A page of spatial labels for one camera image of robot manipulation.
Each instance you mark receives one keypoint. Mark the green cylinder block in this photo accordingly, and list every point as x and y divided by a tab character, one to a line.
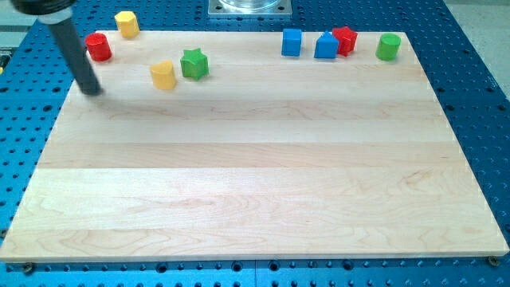
388	46

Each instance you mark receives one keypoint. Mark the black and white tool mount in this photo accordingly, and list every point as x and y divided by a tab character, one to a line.
49	12

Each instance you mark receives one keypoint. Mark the board corner screw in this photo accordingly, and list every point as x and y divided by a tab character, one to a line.
493	261
28	268

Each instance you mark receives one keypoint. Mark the yellow half-round block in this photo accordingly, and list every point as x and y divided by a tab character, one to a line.
163	75

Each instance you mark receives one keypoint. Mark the red cylinder block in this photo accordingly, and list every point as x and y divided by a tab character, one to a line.
98	47

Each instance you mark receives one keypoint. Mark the green star block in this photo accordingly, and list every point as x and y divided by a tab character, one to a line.
194	64

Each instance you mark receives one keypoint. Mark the left board corner screw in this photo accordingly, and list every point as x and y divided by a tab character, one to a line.
28	268

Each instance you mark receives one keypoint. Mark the light wooden board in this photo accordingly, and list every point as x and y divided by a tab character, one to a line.
266	157

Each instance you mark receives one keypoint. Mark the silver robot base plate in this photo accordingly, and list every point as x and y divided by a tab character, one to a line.
230	8

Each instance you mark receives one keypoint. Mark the yellow hexagon block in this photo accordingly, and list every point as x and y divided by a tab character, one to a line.
127	24

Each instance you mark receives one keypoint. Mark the blue cube block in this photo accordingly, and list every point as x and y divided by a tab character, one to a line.
291	42

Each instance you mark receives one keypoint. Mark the right board corner screw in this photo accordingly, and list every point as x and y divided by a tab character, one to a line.
493	261

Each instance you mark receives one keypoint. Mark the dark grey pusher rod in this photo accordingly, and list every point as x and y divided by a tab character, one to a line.
74	52

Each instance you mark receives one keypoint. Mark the red star block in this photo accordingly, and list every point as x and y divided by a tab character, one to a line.
347	39

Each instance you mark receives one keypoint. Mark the blue triangle block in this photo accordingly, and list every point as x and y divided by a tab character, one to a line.
326	46

